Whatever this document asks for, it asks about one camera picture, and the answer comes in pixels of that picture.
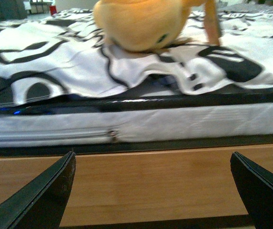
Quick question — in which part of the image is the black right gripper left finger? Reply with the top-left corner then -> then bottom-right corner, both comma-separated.
0,151 -> 76,229

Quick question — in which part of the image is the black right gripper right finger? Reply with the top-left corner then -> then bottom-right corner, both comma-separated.
230,152 -> 273,229

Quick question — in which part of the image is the yellow plush toy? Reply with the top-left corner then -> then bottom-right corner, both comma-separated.
93,0 -> 222,52

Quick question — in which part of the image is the white quilted mattress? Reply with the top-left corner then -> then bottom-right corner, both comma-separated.
0,103 -> 273,148

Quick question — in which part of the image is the black and white floral duvet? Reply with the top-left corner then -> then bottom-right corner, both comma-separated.
0,4 -> 273,107

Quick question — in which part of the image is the wooden bed frame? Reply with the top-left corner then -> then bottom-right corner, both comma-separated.
0,143 -> 273,229

